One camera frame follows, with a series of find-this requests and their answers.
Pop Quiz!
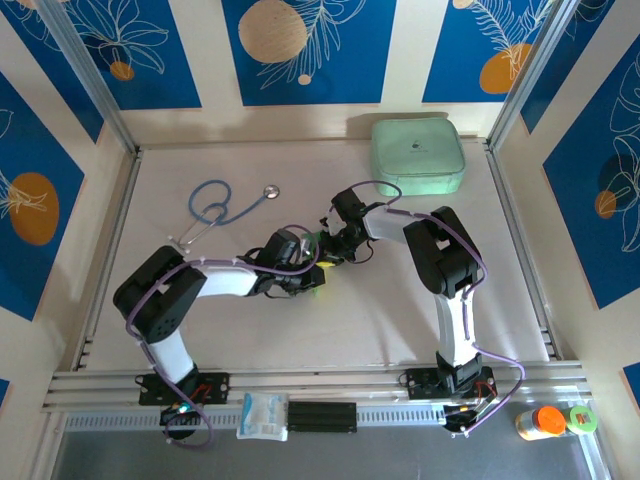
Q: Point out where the aluminium frame post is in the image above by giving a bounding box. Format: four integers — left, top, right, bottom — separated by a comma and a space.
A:
35, 0, 142, 157
486, 0, 592, 152

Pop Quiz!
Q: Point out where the mint green zip case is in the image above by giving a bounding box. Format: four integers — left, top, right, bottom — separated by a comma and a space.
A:
369, 118, 469, 198

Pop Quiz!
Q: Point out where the small green round container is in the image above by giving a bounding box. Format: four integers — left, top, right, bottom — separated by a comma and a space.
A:
567, 404, 600, 435

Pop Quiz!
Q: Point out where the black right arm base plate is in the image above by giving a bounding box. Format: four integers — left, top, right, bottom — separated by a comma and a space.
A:
405, 367, 499, 402

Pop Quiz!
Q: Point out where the grey slotted cable duct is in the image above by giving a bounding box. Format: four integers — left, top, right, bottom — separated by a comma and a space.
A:
63, 404, 451, 432

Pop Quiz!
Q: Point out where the white blue tissue packet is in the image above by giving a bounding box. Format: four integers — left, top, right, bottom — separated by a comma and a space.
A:
236, 392, 291, 442

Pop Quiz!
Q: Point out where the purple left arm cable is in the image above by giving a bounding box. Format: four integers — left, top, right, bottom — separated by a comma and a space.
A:
124, 225, 322, 449

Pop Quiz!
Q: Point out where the black rectangular block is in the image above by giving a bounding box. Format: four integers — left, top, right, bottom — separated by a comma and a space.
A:
287, 401, 359, 434

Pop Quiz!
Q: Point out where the green cloth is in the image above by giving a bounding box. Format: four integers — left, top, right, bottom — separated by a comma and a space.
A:
301, 231, 327, 297

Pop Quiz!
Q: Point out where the blue stethoscope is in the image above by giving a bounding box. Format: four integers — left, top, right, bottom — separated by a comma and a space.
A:
167, 180, 282, 253

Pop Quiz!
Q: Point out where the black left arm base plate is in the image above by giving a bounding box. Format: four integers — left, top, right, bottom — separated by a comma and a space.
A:
138, 372, 231, 407

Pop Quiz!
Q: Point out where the aluminium mounting rail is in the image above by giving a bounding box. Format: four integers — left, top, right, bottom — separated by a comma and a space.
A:
42, 360, 594, 412

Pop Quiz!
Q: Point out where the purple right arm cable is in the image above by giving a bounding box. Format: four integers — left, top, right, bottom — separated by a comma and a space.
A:
329, 180, 527, 439

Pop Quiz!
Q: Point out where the clear jar orange lid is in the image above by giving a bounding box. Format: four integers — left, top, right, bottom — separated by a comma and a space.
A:
515, 405, 569, 442

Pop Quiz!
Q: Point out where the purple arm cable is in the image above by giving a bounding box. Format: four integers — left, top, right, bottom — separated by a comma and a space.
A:
124, 225, 322, 449
329, 180, 527, 439

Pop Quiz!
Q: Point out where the aluminium side rail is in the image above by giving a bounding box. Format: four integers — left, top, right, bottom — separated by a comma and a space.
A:
72, 147, 144, 372
483, 140, 565, 362

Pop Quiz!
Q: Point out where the blue floral wall panel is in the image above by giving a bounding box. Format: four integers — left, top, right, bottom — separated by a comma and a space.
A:
519, 0, 619, 135
221, 0, 399, 107
542, 34, 640, 311
62, 0, 204, 111
0, 69, 86, 322
422, 0, 557, 105
0, 9, 105, 145

